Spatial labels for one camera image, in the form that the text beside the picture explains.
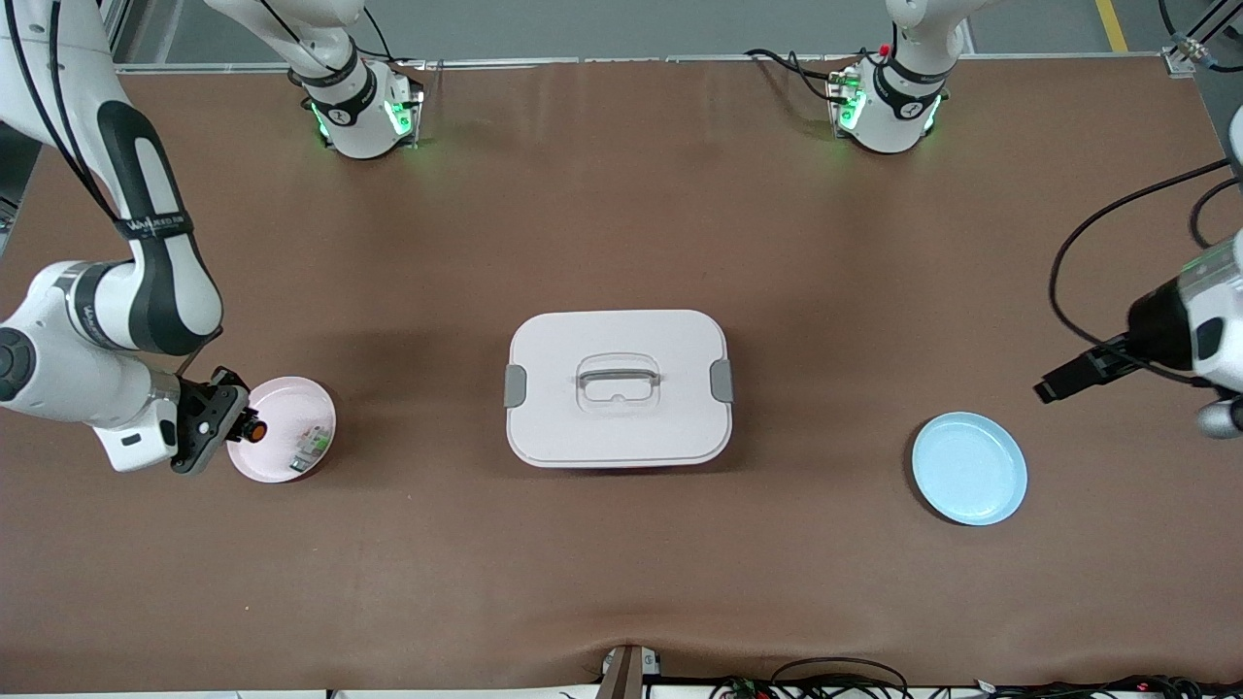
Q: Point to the white and green switch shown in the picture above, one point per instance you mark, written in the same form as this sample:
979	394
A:
313	449

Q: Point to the white lidded box grey latches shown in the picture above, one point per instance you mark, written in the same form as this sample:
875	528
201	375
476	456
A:
621	427

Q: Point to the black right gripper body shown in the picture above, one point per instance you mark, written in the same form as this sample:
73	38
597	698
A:
216	396

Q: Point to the metal table edge bracket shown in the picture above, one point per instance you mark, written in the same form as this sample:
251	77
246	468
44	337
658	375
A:
629	672

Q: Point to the light blue round plate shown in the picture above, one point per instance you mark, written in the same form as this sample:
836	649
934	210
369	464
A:
971	471

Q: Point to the orange push-button switch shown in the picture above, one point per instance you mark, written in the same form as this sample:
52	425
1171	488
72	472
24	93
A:
257	432

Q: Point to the pink round plate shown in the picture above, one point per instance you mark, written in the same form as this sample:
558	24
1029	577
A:
282	408

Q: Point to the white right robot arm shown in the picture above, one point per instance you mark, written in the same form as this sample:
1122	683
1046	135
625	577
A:
58	369

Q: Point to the brown table mat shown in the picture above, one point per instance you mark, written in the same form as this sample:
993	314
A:
621	582

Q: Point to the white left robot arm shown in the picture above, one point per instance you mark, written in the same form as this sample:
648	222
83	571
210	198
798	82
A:
1219	291

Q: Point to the aluminium frame profile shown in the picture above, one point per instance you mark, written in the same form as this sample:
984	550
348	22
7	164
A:
1199	49
118	39

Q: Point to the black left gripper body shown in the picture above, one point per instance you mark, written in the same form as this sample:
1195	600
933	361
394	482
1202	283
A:
1150	333

